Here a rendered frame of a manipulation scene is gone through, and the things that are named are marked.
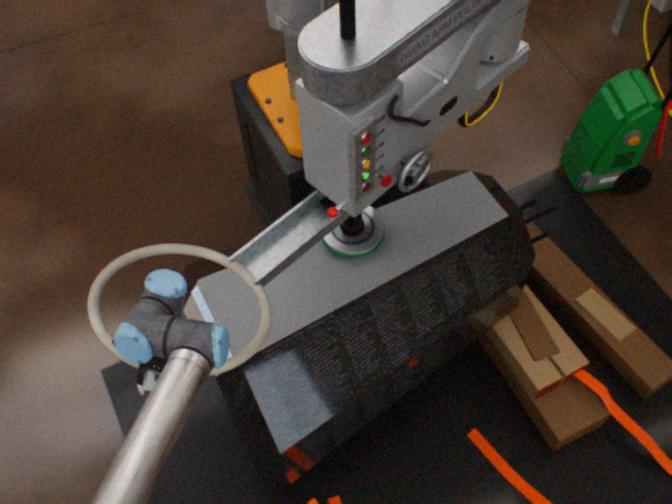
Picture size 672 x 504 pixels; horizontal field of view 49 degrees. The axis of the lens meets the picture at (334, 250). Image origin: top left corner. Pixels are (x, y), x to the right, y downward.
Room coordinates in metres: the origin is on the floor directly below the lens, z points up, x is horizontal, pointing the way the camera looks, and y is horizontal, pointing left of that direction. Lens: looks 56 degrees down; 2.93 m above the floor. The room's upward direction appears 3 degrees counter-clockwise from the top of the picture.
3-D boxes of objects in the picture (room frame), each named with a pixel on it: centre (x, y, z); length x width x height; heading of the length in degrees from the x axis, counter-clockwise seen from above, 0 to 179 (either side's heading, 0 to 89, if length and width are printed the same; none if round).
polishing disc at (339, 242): (1.45, -0.06, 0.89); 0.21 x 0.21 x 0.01
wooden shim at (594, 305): (1.45, -1.13, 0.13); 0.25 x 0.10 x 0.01; 33
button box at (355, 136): (1.31, -0.09, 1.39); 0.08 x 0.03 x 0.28; 132
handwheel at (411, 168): (1.44, -0.23, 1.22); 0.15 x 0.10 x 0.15; 132
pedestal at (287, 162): (2.21, 0.01, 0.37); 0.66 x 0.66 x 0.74; 24
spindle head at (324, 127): (1.50, -0.12, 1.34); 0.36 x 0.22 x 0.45; 132
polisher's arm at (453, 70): (1.70, -0.36, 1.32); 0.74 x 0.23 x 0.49; 132
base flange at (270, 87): (2.21, 0.01, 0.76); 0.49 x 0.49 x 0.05; 24
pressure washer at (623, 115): (2.33, -1.36, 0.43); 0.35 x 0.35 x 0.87; 9
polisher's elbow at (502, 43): (1.89, -0.55, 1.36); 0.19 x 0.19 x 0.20
